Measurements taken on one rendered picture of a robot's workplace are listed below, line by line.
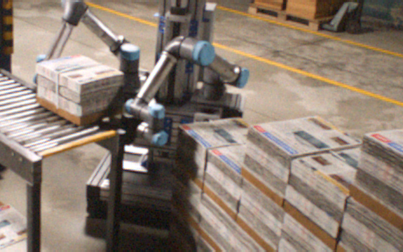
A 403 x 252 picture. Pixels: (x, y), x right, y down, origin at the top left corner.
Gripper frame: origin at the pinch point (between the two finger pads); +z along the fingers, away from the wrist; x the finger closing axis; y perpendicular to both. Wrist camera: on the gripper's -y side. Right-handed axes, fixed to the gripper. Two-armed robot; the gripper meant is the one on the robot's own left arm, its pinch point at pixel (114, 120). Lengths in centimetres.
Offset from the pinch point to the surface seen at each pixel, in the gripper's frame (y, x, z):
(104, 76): 25.3, 7.7, 0.9
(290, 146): 28, 6, -107
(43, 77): 18.7, 23.2, 31.2
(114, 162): -14.3, 12.5, -15.7
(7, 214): -78, 27, 62
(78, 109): 10.7, 23.1, 1.6
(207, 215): -27, -3, -65
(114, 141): -3.0, 12.5, -14.8
